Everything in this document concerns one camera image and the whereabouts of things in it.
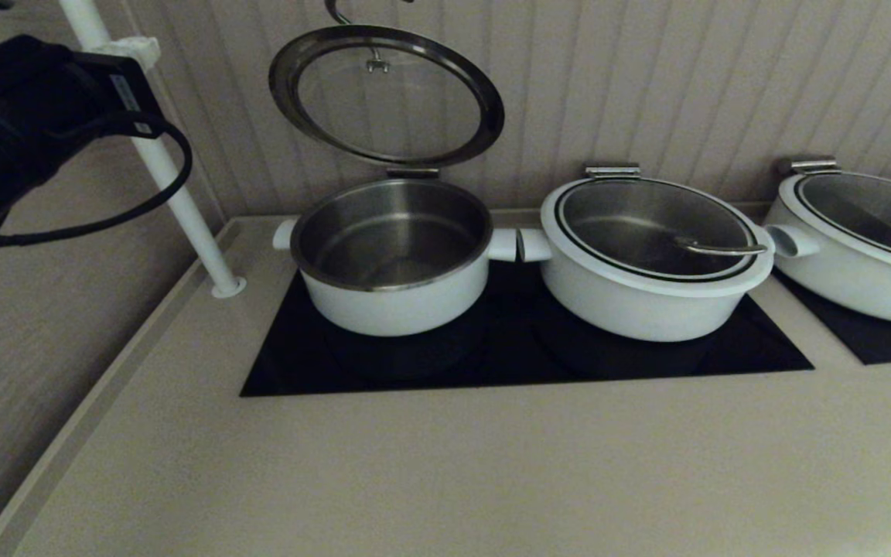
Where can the white pot steel interior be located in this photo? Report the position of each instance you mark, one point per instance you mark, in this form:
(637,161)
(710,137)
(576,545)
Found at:
(863,294)
(399,309)
(631,317)

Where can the white round pole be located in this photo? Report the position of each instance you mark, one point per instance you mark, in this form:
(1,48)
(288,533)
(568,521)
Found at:
(182,209)

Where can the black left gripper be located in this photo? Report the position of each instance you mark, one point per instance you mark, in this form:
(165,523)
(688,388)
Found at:
(90,97)

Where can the small black glass hob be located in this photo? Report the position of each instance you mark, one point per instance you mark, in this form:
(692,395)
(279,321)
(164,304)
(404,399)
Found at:
(879,340)

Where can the large black glass hob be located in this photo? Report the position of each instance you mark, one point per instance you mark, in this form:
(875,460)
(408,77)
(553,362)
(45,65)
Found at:
(507,363)

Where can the glass pot lid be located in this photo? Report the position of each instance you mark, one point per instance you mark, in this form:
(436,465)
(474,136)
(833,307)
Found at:
(387,93)

